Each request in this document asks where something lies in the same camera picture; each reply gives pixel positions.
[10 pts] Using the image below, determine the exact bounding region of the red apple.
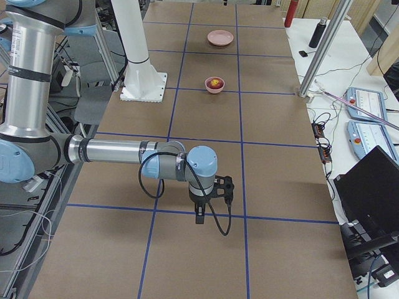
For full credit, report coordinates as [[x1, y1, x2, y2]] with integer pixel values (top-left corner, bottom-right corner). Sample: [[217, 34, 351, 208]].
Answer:
[[208, 78, 223, 89]]

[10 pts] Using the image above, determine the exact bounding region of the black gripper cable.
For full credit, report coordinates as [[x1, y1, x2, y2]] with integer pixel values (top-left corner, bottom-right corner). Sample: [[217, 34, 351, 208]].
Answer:
[[138, 151, 233, 237]]

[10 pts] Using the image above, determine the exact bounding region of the aluminium frame post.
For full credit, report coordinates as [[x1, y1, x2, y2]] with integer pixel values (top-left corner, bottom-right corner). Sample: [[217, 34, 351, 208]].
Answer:
[[298, 0, 353, 103]]

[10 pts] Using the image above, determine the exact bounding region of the black orange power strip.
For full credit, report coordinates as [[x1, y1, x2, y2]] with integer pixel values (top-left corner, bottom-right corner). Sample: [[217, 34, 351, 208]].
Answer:
[[311, 122, 332, 164]]

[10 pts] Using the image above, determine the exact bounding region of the blue teach pendant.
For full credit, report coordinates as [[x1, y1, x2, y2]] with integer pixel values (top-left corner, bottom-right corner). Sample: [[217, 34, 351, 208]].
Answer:
[[347, 120, 398, 162], [345, 87, 387, 120]]

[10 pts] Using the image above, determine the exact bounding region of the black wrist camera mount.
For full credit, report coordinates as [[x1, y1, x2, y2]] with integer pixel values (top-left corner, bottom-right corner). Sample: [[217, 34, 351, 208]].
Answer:
[[213, 176, 234, 207]]

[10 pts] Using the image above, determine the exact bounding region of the pink bowl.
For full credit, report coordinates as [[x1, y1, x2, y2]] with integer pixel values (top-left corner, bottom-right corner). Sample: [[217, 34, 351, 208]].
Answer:
[[204, 77, 225, 94]]

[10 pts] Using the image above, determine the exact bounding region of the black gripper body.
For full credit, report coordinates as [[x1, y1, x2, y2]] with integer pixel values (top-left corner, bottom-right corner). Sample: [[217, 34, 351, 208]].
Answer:
[[189, 192, 213, 209]]

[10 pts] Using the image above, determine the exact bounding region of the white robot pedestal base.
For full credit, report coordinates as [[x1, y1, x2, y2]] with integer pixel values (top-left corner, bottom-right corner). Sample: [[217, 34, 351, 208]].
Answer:
[[112, 0, 168, 103]]

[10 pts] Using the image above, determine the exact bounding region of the upper blue teach pendant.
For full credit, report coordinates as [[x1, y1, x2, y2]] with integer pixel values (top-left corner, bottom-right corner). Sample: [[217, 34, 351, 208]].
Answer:
[[345, 87, 387, 120]]

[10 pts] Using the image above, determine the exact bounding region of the small black device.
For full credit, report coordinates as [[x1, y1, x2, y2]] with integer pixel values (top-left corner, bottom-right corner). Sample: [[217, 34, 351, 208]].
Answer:
[[299, 50, 308, 57]]

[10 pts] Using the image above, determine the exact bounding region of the pink plate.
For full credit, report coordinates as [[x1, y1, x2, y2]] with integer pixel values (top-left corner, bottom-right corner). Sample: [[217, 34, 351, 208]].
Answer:
[[207, 30, 234, 46]]

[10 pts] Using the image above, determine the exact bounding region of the lower blue teach pendant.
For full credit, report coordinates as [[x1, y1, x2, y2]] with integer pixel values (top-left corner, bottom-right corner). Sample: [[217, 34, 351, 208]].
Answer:
[[347, 120, 398, 162]]

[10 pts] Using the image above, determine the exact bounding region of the black laptop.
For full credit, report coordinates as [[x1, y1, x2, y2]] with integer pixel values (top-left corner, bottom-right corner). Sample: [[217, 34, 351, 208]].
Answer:
[[333, 145, 399, 237]]

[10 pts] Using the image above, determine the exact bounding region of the red water bottle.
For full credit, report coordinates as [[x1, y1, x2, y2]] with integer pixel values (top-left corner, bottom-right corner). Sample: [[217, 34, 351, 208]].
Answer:
[[284, 0, 299, 28]]

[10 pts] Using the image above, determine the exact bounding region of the black water bottle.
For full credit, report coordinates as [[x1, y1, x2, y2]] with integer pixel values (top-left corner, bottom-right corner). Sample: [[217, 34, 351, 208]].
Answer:
[[309, 17, 328, 49]]

